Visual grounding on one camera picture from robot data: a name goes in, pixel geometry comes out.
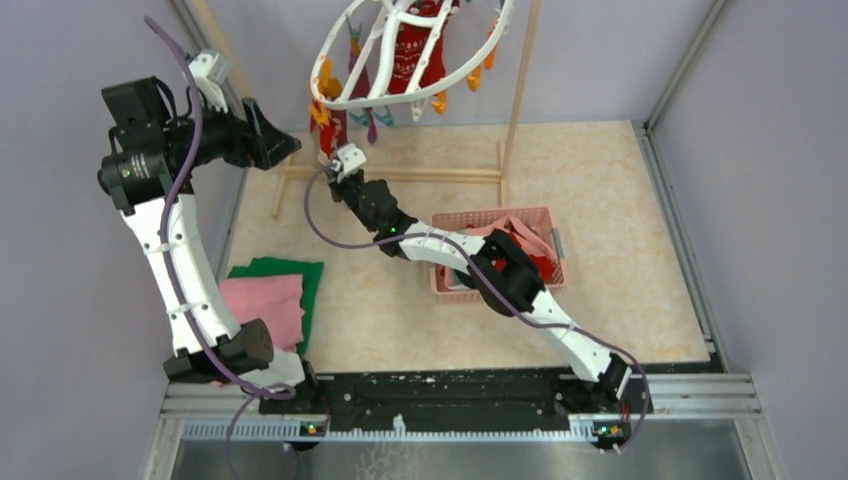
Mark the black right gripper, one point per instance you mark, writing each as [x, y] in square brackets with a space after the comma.
[336, 187]

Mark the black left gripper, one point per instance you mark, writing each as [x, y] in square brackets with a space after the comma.
[258, 139]

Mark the orange clothespin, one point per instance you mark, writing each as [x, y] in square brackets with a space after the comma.
[474, 78]
[319, 115]

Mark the white plastic clip hanger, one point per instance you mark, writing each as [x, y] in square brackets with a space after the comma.
[353, 69]

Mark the pink plastic basket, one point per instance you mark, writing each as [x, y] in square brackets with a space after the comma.
[445, 284]

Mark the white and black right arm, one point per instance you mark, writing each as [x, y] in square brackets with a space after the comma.
[508, 280]

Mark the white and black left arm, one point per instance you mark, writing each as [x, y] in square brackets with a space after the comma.
[147, 175]

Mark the green cloth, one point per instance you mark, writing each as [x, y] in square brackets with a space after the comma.
[311, 272]

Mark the pink cloth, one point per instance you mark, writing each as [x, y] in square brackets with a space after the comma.
[277, 301]

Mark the red patterned sock pair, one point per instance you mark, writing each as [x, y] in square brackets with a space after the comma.
[410, 43]

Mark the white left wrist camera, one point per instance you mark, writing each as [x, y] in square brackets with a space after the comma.
[210, 69]

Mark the wooden drying rack frame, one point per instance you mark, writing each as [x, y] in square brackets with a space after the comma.
[202, 25]

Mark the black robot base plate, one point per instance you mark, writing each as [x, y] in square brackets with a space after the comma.
[537, 388]

